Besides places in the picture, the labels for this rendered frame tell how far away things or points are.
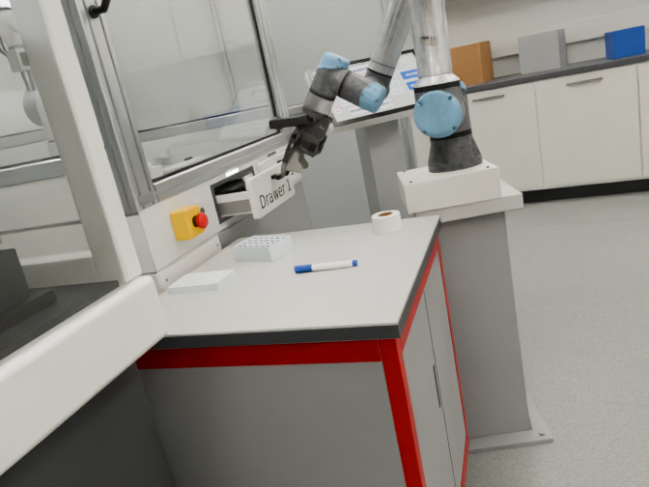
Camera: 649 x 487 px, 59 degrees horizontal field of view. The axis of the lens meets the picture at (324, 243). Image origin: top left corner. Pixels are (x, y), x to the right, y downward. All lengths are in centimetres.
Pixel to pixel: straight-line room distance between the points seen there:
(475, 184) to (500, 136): 280
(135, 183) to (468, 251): 89
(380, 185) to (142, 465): 175
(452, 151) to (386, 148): 93
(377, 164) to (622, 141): 223
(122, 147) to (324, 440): 74
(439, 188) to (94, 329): 98
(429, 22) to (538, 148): 293
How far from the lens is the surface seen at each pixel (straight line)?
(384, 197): 251
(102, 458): 96
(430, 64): 147
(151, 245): 135
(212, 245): 158
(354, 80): 153
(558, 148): 432
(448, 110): 145
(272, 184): 167
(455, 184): 153
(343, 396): 101
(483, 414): 186
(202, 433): 118
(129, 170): 133
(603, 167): 435
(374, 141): 247
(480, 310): 170
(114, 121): 132
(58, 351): 78
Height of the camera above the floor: 113
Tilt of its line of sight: 15 degrees down
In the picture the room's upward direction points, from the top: 12 degrees counter-clockwise
